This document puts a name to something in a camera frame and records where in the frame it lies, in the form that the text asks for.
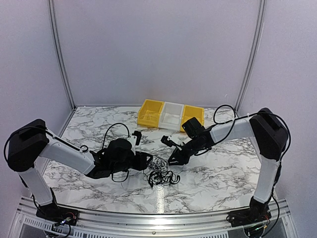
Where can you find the right yellow plastic bin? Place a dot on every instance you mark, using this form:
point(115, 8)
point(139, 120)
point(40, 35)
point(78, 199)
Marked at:
point(190, 112)

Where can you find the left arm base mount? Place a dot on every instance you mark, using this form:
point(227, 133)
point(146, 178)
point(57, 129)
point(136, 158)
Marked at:
point(58, 214)

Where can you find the left aluminium corner post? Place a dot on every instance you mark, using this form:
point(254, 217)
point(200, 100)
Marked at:
point(59, 55)

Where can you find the left yellow plastic bin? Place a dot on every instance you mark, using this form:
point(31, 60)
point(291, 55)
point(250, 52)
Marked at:
point(149, 113)

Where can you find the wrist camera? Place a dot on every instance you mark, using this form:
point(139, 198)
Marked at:
point(136, 138)
point(166, 140)

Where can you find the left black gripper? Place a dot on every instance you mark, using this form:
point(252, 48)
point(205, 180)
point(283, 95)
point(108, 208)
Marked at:
point(141, 163)

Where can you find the right aluminium corner post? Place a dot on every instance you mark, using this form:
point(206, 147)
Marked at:
point(252, 56)

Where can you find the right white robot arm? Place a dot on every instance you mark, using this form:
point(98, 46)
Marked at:
point(269, 130)

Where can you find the white plastic bin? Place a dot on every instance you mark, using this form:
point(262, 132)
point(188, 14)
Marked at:
point(171, 116)

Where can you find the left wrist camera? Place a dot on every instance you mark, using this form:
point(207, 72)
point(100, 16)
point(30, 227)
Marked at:
point(136, 138)

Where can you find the yellow plastic bin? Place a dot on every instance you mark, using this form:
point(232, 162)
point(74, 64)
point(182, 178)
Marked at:
point(190, 112)
point(149, 113)

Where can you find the aluminium front rail frame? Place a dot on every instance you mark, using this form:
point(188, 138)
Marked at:
point(101, 224)

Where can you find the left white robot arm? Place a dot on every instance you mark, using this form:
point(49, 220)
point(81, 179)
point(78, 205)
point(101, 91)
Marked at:
point(25, 145)

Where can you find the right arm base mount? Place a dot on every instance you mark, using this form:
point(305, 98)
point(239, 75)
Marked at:
point(257, 212)

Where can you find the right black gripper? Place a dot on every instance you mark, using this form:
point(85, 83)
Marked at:
point(182, 160)

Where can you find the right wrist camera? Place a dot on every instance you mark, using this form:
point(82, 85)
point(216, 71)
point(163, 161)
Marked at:
point(166, 140)

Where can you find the aluminium corner post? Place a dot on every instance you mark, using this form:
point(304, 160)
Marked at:
point(252, 56)
point(59, 55)

